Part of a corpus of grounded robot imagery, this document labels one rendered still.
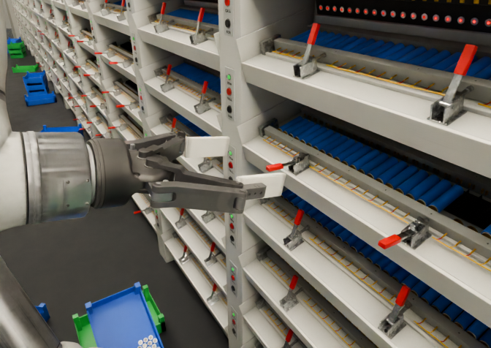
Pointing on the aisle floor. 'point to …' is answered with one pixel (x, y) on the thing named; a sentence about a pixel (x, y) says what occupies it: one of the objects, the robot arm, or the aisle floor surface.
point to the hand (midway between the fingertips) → (245, 163)
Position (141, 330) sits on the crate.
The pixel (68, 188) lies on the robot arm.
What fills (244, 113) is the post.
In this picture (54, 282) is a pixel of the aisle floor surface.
